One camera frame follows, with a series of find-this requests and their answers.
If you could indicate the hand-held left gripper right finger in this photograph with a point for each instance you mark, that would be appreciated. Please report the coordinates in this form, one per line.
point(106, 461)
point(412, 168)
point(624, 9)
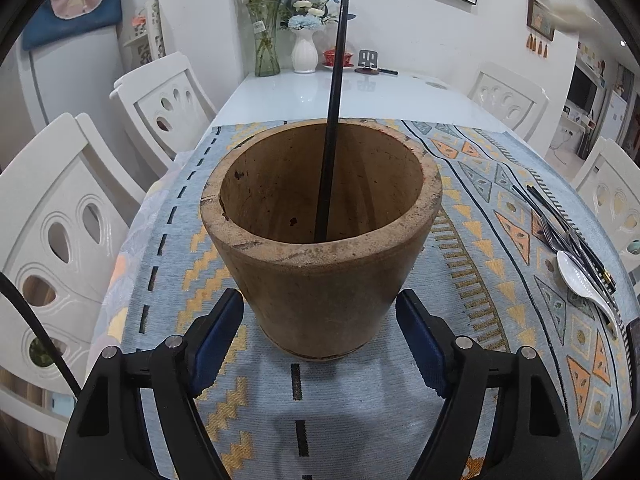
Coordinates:
point(420, 340)

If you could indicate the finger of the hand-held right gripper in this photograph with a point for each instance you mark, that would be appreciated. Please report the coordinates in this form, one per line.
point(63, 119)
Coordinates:
point(634, 337)

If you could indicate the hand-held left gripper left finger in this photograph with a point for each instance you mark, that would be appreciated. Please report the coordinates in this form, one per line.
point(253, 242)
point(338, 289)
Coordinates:
point(220, 340)

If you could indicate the white dotted rice paddle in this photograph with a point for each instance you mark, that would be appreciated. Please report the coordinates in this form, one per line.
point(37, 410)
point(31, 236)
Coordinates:
point(575, 272)

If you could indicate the wooden utensil holder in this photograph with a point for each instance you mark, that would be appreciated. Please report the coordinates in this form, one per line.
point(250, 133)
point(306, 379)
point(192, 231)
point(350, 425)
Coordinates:
point(320, 300)

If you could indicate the black chopstick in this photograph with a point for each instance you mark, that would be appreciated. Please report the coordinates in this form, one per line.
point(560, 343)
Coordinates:
point(530, 202)
point(522, 195)
point(537, 197)
point(336, 85)
point(550, 207)

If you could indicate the patterned blue tablecloth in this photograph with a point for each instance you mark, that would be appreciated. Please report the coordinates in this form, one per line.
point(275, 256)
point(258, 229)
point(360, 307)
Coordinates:
point(165, 260)

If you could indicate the white dining chair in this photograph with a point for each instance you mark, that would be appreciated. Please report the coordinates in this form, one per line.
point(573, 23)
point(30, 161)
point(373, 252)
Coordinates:
point(50, 185)
point(150, 90)
point(610, 175)
point(500, 85)

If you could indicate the television screen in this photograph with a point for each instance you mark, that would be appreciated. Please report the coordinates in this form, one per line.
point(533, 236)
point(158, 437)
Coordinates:
point(582, 90)

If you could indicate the black pen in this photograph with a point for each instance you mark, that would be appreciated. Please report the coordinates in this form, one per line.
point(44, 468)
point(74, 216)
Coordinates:
point(388, 72)

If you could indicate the phone stand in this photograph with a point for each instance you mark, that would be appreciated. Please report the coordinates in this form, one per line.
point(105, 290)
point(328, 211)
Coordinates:
point(367, 57)

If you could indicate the white refrigerator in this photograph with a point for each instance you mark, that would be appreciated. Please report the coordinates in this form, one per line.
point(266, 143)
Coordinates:
point(75, 85)

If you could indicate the glass vase with green plants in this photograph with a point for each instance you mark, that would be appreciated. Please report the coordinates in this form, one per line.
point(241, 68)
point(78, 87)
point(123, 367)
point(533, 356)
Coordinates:
point(266, 50)

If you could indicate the red tea cup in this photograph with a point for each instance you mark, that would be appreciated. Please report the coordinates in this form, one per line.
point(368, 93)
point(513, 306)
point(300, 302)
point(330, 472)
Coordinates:
point(332, 56)

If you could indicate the white vase with flowers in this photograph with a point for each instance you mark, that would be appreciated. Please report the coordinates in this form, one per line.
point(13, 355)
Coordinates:
point(304, 52)

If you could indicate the hanging orange tassels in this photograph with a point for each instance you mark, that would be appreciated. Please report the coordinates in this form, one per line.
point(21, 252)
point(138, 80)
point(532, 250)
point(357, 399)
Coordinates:
point(535, 45)

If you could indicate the white shelf rack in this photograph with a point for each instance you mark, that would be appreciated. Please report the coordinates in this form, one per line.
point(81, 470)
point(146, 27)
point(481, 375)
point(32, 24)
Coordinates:
point(147, 35)

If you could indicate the blue cloth with pink fan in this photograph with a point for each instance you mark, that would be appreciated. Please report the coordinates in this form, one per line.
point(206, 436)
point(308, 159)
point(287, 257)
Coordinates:
point(45, 30)

